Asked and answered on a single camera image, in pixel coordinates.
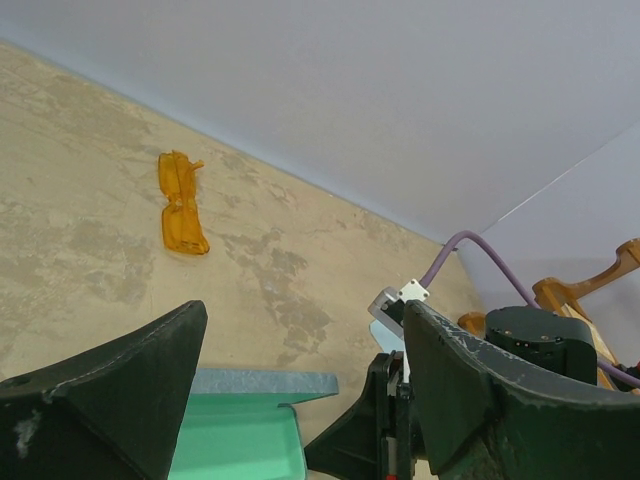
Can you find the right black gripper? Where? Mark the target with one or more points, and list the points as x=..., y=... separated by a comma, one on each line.
x=372, y=439

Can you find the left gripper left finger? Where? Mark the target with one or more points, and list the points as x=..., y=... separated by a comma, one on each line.
x=111, y=412

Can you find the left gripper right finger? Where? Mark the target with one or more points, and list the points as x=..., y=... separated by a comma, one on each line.
x=548, y=426

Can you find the light blue cleaning cloth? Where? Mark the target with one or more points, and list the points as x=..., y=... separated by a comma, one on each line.
x=385, y=338

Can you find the blue-grey glasses case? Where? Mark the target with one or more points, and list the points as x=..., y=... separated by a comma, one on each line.
x=241, y=424

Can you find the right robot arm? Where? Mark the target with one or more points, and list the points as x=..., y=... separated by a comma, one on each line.
x=540, y=340

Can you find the orange sunglasses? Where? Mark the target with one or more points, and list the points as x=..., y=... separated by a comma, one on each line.
x=181, y=228

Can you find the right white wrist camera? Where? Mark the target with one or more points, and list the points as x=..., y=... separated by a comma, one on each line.
x=388, y=306

